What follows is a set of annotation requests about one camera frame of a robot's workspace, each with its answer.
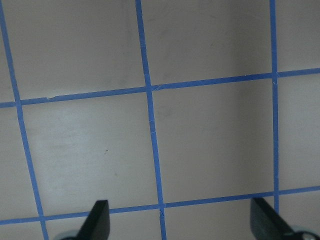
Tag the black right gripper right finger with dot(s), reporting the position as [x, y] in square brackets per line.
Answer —
[266, 224]

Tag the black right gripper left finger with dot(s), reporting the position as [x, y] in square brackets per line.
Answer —
[97, 224]

